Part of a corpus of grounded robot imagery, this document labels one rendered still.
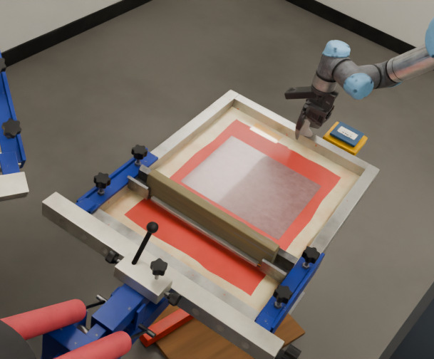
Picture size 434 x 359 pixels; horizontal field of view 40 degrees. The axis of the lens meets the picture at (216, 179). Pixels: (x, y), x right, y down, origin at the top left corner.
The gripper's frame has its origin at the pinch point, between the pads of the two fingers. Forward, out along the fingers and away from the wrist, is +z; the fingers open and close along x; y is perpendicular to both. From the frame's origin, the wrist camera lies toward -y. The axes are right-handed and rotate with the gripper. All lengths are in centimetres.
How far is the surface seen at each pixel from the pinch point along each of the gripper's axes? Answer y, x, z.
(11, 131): -42, -86, -25
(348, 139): 13.9, 15.8, 4.0
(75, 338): -1, -109, -7
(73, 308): -5, -106, -11
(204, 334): -1, -24, 98
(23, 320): -5, -119, -22
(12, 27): -200, 62, 78
